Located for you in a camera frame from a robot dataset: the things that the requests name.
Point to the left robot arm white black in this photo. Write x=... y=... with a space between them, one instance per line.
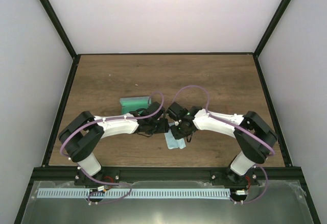
x=82 y=135

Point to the metal front plate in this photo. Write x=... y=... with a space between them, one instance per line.
x=275 y=202

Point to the light blue cleaning cloth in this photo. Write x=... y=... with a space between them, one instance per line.
x=173 y=143

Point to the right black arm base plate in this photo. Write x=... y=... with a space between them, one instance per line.
x=222 y=176

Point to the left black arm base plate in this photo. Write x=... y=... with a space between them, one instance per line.
x=83 y=180

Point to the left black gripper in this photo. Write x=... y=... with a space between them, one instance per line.
x=164 y=127

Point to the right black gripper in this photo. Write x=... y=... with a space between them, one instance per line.
x=177 y=135

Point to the black aluminium frame rail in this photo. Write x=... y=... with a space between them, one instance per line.
x=134 y=174

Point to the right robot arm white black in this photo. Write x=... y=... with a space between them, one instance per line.
x=253 y=135

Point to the teal glasses case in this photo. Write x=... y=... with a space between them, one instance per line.
x=133 y=103

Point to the light blue slotted cable duct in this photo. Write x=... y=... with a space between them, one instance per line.
x=215 y=193

